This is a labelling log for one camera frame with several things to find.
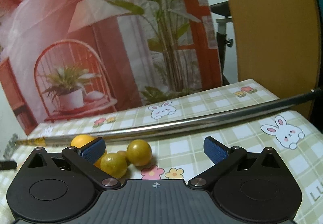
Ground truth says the green yellow citrus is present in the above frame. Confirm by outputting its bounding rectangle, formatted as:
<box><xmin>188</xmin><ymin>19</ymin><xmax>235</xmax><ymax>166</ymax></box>
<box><xmin>100</xmin><ymin>153</ymin><xmax>128</xmax><ymax>179</ymax></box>

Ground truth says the wooden board panel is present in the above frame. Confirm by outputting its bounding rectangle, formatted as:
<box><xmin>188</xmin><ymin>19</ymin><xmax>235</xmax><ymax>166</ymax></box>
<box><xmin>217</xmin><ymin>0</ymin><xmax>321</xmax><ymax>99</ymax></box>

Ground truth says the clear plastic rake head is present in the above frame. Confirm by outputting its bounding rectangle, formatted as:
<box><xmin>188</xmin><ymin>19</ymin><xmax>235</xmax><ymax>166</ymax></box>
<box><xmin>2</xmin><ymin>133</ymin><xmax>19</xmax><ymax>160</ymax></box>

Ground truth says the yellow lemon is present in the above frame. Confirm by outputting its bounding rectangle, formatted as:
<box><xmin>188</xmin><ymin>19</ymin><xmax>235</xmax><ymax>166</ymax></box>
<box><xmin>94</xmin><ymin>151</ymin><xmax>107</xmax><ymax>169</ymax></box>
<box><xmin>70</xmin><ymin>134</ymin><xmax>95</xmax><ymax>148</ymax></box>

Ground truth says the checkered bunny tablecloth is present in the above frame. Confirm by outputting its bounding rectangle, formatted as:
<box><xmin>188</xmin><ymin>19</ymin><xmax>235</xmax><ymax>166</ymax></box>
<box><xmin>1</xmin><ymin>79</ymin><xmax>322</xmax><ymax>223</ymax></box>

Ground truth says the telescopic metal pole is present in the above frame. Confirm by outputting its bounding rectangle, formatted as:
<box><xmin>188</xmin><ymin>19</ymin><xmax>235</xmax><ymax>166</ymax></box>
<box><xmin>14</xmin><ymin>88</ymin><xmax>321</xmax><ymax>148</ymax></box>

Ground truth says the green round fruit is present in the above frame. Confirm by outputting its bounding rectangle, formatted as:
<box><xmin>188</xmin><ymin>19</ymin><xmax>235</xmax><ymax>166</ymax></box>
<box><xmin>126</xmin><ymin>139</ymin><xmax>152</xmax><ymax>167</ymax></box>

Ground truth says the printed room scene backdrop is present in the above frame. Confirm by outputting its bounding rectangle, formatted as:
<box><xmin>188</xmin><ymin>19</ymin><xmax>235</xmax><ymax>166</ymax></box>
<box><xmin>1</xmin><ymin>0</ymin><xmax>222</xmax><ymax>134</ymax></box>

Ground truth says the black office chair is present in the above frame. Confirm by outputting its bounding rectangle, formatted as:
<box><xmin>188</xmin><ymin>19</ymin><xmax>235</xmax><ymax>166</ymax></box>
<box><xmin>210</xmin><ymin>1</ymin><xmax>234</xmax><ymax>86</ymax></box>

